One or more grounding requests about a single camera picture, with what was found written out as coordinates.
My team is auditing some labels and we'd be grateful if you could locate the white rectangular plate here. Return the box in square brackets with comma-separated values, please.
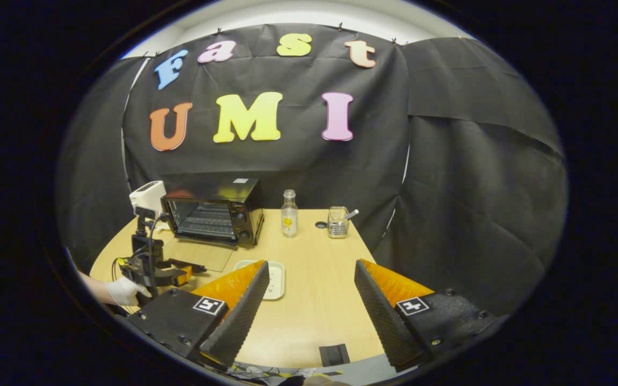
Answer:
[234, 260, 285, 301]

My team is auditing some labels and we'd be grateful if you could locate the small black plastic block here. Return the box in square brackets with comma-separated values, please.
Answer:
[319, 344, 350, 368]

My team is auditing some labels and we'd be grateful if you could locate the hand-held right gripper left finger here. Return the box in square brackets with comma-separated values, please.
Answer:
[127, 260, 270, 372]

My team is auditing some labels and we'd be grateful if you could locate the black backdrop cloth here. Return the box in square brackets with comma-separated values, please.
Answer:
[54, 24, 569, 317]

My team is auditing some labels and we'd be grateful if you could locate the bundle of cables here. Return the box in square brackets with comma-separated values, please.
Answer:
[229, 362, 342, 382]

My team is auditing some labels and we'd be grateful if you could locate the clear glass bottle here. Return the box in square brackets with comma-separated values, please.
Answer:
[281, 189, 299, 238]

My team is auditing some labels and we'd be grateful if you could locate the metal wire holder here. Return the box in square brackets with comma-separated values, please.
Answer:
[328, 206, 350, 239]

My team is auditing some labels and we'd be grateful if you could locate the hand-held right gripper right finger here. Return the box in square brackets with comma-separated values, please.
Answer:
[354, 259, 500, 373]

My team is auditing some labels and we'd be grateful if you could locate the black electric oven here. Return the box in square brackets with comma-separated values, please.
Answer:
[160, 179, 264, 274]

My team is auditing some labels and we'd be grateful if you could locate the white toaster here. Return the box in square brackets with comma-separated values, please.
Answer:
[129, 181, 167, 215]

